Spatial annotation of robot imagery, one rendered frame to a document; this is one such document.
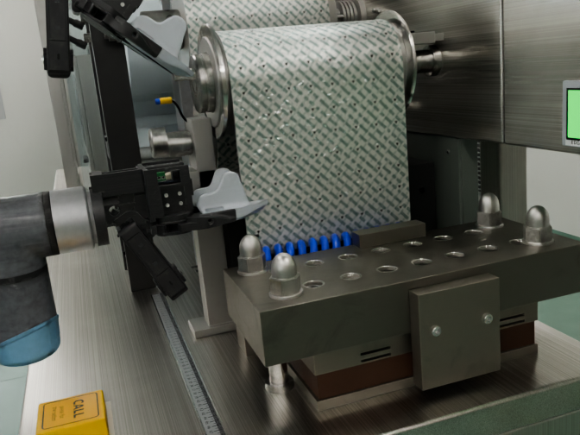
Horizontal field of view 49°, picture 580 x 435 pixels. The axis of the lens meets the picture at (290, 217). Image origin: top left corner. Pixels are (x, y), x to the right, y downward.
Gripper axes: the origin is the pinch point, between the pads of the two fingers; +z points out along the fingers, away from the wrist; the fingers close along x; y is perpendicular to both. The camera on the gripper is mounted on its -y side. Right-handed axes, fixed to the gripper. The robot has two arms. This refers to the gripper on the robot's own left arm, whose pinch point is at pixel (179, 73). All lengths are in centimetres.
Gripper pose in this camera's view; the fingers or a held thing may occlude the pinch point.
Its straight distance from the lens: 82.7
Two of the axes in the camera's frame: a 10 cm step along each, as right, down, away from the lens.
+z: 7.8, 5.0, 3.8
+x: -3.2, -1.9, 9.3
